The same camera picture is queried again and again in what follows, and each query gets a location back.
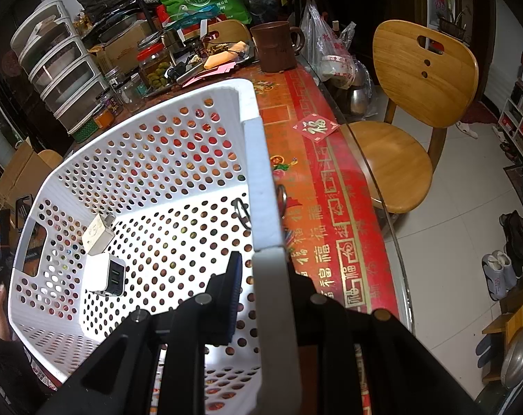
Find white plastic drawer unit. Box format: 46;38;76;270
10;0;108;135

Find metal basin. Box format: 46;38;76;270
501;324;523;390

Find white charger plug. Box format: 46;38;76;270
82;213;116;255

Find red paper sticker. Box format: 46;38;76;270
292;113;340;142

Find white perforated plastic basket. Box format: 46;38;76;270
8;79;301;415

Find person's left hand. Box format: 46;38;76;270
0;283;13;340

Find blue slipper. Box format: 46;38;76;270
477;333;506;368

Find wooden stool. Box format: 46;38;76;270
482;303;523;340

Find white shoe shelf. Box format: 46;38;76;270
493;52;523;160

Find glass jar with red lid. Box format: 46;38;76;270
137;43;172;89

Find metal pot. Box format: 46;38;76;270
345;63;377;115

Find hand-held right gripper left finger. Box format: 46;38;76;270
36;251;244;415

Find white printed plastic bag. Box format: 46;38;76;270
299;0;357;91

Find white slipper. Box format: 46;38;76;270
482;254;504;301
495;250;518;290

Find small green basket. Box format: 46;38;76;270
73;119;98;142

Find brown cardboard box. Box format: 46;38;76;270
106;21;158;70

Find wooden chair with slotted backrest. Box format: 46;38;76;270
345;19;479;213
201;19;250;44

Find dark shoes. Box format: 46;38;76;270
499;211;523;264

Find brown mug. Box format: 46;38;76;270
250;21;305;73

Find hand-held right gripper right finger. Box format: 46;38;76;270
286;261;478;415

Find white cube usb charger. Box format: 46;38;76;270
85;253;126;298

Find potted plant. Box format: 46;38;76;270
439;0;474;42

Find pink paper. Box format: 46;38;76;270
181;63;236;85

